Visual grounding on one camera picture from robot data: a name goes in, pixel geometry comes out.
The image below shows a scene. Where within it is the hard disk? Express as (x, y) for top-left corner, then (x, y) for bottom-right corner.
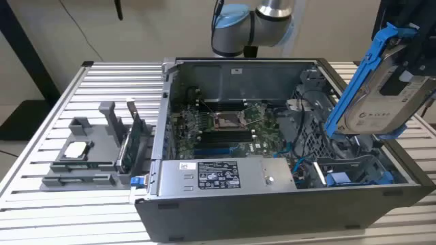
(325, 22), (436, 140)

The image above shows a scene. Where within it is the blue disk carrier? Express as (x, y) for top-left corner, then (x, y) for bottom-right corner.
(325, 172), (393, 188)

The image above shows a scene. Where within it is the black RAM slot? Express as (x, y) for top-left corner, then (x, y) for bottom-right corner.
(197, 144), (253, 150)
(201, 131), (256, 136)
(198, 140), (254, 145)
(200, 135), (256, 141)

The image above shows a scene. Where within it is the blue expansion slot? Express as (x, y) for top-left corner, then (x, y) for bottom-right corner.
(193, 149), (236, 158)

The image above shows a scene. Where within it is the green motherboard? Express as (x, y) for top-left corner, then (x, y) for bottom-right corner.
(168, 101), (293, 160)

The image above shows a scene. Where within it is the metal socket cover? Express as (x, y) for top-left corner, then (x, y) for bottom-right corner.
(240, 105), (269, 125)

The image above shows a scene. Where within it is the CPU socket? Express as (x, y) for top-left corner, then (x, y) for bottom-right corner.
(212, 112), (244, 130)

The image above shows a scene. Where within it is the thin locking lever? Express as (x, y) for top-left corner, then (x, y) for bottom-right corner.
(200, 99), (216, 115)

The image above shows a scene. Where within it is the silver power supply unit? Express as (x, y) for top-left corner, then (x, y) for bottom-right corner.
(157, 157), (296, 198)

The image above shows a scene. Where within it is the open black PC case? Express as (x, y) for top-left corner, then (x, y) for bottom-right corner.
(128, 56), (436, 243)

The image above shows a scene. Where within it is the black antenna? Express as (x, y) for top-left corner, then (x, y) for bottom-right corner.
(113, 0), (125, 21)

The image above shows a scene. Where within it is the green graphics card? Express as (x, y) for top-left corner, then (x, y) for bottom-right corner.
(114, 98), (144, 176)

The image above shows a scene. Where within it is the grey parts rack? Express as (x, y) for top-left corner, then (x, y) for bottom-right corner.
(40, 101), (154, 192)

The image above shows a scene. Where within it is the silver CPU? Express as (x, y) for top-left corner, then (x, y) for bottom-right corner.
(64, 142), (90, 159)

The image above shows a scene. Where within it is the green RAM stick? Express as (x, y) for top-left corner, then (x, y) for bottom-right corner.
(58, 163), (113, 171)

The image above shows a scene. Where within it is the black slanted pole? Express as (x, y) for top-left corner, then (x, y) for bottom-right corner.
(0, 0), (62, 103)

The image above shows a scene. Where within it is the black flat base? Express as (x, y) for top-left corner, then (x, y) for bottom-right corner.
(0, 100), (52, 141)

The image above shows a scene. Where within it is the black wire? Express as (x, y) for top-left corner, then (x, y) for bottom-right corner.
(292, 89), (341, 159)

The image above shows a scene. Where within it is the blue wire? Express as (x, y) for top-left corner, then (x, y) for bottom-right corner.
(274, 149), (320, 183)

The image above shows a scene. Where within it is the thin black wall cable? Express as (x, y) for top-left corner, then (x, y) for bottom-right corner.
(58, 0), (104, 62)

